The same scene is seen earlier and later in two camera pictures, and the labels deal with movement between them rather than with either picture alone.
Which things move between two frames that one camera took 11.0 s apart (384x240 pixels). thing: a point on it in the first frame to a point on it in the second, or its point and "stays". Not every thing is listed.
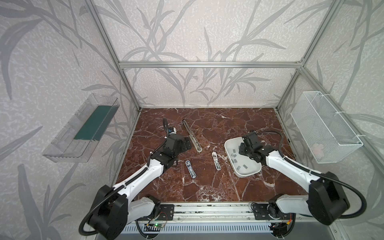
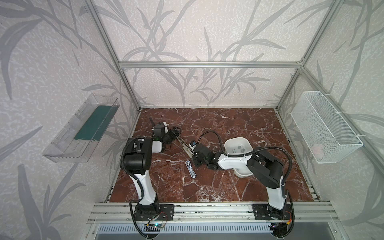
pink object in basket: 317,150 stays
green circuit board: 153,227 stays
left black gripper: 182,144 to 170,135
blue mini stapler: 190,169 stays
